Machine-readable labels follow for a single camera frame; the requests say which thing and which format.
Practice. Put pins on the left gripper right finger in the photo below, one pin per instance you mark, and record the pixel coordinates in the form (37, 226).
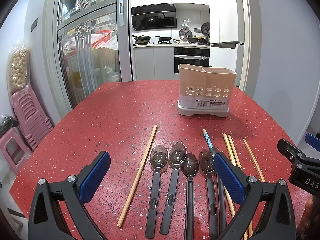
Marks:
(277, 220)

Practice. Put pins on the blue dotted chopstick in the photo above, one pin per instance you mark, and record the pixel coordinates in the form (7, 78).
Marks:
(221, 218)

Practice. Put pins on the black spoon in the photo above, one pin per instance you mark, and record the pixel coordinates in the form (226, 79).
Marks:
(207, 168)
(190, 167)
(158, 162)
(177, 155)

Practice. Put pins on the black range hood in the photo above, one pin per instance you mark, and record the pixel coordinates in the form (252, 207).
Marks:
(154, 16)

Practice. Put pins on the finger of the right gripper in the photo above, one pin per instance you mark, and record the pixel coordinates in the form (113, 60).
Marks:
(313, 141)
(294, 155)

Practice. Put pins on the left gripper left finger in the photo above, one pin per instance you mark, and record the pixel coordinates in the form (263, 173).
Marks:
(46, 219)

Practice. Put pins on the black built-in oven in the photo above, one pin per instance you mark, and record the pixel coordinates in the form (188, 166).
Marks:
(188, 55)

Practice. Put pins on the glass sliding door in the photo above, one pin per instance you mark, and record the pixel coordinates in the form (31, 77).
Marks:
(92, 46)

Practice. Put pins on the black wok on stove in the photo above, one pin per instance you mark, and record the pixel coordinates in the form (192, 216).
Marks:
(141, 40)

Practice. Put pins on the beige plastic utensil holder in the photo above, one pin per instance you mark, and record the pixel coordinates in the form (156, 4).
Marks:
(205, 90)

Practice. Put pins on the stacked pink plastic stools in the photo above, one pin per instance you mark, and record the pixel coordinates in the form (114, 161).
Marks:
(34, 124)

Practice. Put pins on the black frying pan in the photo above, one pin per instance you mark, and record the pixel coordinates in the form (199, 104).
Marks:
(164, 40)

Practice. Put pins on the yellow patterned chopstick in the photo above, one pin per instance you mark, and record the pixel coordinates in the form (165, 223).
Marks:
(232, 159)

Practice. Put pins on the plain wooden chopstick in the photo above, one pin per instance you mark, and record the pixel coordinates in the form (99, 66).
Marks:
(137, 178)

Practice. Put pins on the black plastic bag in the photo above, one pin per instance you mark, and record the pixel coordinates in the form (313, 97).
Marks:
(6, 123)

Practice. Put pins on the pink stool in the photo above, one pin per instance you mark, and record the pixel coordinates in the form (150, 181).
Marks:
(14, 149)

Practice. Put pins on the bag of round nuts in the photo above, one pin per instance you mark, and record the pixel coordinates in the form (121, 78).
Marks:
(18, 67)

